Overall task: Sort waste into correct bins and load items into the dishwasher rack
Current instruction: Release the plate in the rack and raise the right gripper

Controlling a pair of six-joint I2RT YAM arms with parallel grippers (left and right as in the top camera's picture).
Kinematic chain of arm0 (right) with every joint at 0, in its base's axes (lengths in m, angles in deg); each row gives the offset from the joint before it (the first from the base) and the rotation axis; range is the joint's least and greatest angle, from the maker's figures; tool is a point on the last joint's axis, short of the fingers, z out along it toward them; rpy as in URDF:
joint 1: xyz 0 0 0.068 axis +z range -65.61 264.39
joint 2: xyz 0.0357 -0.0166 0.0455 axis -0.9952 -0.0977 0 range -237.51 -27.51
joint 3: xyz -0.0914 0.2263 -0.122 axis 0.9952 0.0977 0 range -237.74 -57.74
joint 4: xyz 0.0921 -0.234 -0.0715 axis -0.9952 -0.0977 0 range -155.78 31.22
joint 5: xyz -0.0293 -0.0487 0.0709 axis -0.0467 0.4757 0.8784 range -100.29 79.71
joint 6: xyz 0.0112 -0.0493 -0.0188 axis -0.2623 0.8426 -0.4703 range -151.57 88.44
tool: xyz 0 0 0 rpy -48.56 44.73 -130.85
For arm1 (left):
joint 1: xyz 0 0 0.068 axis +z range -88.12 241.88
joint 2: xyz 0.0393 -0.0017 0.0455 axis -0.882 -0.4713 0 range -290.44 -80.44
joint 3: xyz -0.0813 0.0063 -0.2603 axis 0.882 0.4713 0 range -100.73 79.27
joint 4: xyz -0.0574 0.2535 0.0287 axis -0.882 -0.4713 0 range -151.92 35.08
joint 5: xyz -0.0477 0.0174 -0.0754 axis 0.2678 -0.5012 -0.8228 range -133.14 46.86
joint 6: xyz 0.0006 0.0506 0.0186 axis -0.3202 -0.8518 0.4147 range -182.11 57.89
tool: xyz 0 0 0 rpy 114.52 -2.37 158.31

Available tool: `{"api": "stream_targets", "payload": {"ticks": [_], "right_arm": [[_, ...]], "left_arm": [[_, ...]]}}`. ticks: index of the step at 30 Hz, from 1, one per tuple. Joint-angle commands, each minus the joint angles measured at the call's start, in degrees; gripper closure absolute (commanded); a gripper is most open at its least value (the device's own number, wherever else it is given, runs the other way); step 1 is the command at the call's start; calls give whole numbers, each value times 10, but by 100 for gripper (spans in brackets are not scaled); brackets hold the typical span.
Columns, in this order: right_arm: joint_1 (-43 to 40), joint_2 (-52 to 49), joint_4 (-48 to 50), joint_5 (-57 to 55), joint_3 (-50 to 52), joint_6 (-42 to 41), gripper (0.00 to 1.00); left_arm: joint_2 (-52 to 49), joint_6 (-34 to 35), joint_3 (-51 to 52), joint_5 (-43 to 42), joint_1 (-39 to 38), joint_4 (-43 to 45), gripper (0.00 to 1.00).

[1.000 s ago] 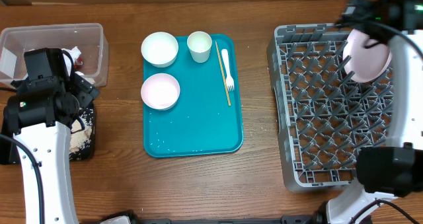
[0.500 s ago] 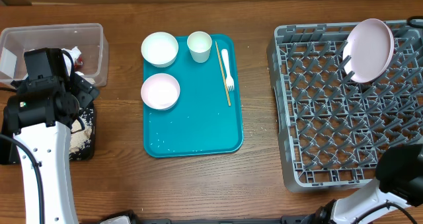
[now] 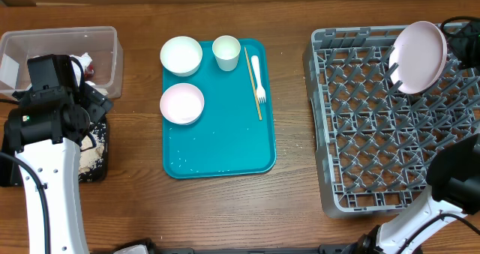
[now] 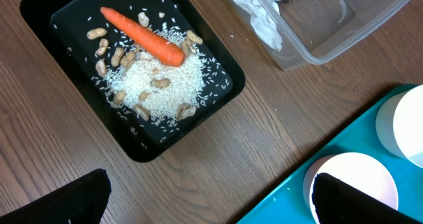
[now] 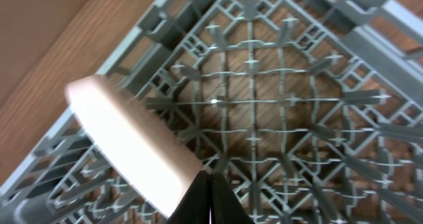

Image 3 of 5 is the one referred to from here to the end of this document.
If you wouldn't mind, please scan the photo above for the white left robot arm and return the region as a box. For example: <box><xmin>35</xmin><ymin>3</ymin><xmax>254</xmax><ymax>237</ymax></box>
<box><xmin>1</xmin><ymin>84</ymin><xmax>113</xmax><ymax>253</ymax></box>

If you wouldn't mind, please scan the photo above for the white plastic fork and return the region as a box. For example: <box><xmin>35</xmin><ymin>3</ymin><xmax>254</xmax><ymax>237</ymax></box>
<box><xmin>251</xmin><ymin>55</ymin><xmax>266</xmax><ymax>103</ymax></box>

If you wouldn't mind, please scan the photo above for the wooden chopstick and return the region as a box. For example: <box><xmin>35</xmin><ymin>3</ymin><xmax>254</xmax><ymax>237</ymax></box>
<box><xmin>244</xmin><ymin>46</ymin><xmax>263</xmax><ymax>121</ymax></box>

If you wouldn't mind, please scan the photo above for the foil wrapper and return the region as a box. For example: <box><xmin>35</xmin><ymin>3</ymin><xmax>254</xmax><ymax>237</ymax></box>
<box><xmin>84</xmin><ymin>64</ymin><xmax>95</xmax><ymax>79</ymax></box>

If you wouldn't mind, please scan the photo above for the white napkin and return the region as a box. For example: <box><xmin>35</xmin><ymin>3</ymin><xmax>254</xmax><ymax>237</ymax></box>
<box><xmin>71</xmin><ymin>52</ymin><xmax>93</xmax><ymax>84</ymax></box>

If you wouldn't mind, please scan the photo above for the white bowl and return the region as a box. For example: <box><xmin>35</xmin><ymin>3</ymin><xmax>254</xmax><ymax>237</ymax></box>
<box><xmin>160</xmin><ymin>36</ymin><xmax>203</xmax><ymax>76</ymax></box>

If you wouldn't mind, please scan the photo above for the grey dishwasher rack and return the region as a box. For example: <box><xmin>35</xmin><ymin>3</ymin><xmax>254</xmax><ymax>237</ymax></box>
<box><xmin>303</xmin><ymin>25</ymin><xmax>479</xmax><ymax>218</ymax></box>

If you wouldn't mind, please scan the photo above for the pile of rice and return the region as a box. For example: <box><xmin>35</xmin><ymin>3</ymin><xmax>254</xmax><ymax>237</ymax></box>
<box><xmin>79</xmin><ymin>130</ymin><xmax>105</xmax><ymax>175</ymax></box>

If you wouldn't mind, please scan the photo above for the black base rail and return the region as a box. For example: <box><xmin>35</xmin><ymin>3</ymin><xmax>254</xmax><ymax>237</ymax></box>
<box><xmin>109</xmin><ymin>238</ymin><xmax>354</xmax><ymax>254</ymax></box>

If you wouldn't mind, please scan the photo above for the black food waste tray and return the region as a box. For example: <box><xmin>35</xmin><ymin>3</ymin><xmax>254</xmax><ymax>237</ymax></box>
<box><xmin>1</xmin><ymin>119</ymin><xmax>110</xmax><ymax>187</ymax></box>

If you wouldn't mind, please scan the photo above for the white paper cup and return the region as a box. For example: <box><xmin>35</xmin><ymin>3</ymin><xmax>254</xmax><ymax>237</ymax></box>
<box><xmin>212</xmin><ymin>35</ymin><xmax>241</xmax><ymax>71</ymax></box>

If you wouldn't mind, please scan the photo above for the pink plate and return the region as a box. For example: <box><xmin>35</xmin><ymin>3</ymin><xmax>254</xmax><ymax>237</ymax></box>
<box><xmin>388</xmin><ymin>21</ymin><xmax>447</xmax><ymax>94</ymax></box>

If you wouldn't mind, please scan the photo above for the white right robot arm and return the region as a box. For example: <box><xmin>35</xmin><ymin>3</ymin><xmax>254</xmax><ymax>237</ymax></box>
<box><xmin>343</xmin><ymin>21</ymin><xmax>467</xmax><ymax>253</ymax></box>

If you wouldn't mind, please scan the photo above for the pink bowl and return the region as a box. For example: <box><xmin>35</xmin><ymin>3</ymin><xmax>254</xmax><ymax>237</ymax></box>
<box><xmin>159</xmin><ymin>83</ymin><xmax>205</xmax><ymax>125</ymax></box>

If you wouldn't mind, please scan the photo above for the teal plastic tray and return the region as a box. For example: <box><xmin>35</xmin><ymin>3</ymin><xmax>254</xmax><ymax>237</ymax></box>
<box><xmin>162</xmin><ymin>38</ymin><xmax>277</xmax><ymax>179</ymax></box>

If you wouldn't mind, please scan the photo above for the clear plastic bin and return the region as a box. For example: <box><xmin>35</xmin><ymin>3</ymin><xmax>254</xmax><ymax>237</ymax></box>
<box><xmin>1</xmin><ymin>26</ymin><xmax>124</xmax><ymax>99</ymax></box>

